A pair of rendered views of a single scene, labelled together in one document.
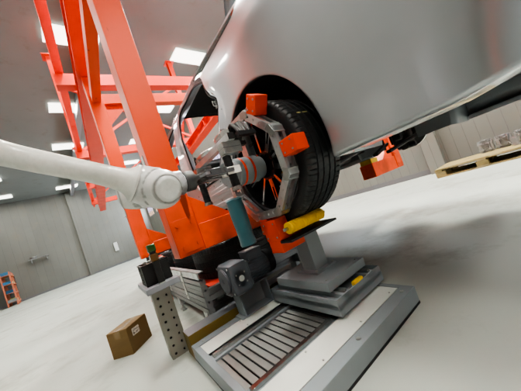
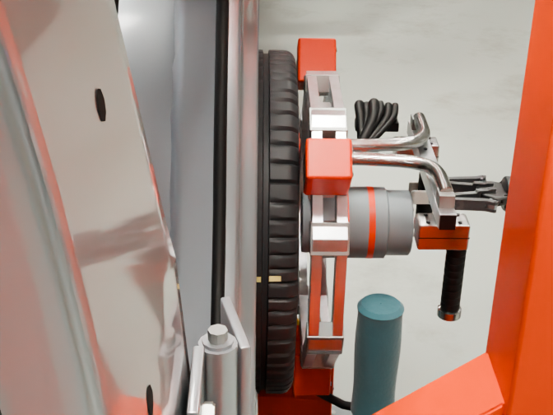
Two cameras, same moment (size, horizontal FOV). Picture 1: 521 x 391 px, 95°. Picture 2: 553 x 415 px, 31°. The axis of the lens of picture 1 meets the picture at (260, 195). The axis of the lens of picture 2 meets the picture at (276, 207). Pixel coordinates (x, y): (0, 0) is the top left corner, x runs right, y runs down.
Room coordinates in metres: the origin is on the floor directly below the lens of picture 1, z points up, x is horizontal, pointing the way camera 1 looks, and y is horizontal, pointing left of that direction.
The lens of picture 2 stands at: (2.73, 0.85, 1.78)
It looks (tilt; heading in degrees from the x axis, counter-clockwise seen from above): 28 degrees down; 213
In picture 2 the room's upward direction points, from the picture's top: 1 degrees clockwise
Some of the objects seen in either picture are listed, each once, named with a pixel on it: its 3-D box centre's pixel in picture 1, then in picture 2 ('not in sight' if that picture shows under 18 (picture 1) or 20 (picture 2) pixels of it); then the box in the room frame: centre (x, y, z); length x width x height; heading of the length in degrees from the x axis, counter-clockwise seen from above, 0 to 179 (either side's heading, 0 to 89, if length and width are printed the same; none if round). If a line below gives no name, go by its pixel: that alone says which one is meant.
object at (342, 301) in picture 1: (322, 284); not in sight; (1.34, -0.16, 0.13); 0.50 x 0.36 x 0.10; 35
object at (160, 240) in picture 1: (170, 234); not in sight; (3.27, 1.35, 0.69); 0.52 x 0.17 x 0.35; 125
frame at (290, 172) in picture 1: (254, 168); (319, 221); (1.25, -0.02, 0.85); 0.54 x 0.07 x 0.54; 35
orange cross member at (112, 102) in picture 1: (196, 106); not in sight; (3.85, 0.50, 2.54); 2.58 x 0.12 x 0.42; 125
